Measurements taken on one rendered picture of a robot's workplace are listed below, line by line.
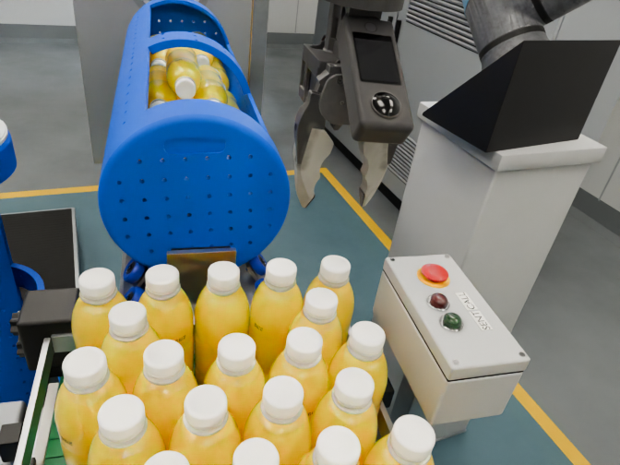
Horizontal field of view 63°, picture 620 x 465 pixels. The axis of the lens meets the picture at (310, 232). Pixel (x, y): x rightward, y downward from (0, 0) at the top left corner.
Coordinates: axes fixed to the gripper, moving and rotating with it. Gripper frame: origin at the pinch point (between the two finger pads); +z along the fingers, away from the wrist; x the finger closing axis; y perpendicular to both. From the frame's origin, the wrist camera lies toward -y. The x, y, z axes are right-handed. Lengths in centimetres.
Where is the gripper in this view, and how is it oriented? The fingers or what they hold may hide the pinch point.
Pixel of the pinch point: (337, 199)
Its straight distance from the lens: 52.8
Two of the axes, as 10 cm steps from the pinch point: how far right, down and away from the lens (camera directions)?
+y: -2.5, -5.6, 7.9
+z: -1.2, 8.3, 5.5
